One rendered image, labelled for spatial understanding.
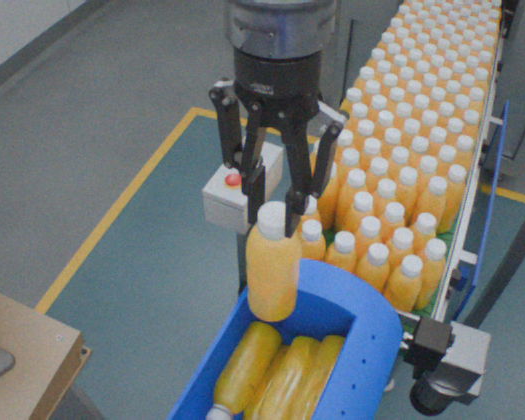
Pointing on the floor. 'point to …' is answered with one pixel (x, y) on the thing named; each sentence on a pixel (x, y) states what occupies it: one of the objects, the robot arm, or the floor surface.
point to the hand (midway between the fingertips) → (274, 202)
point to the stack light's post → (507, 267)
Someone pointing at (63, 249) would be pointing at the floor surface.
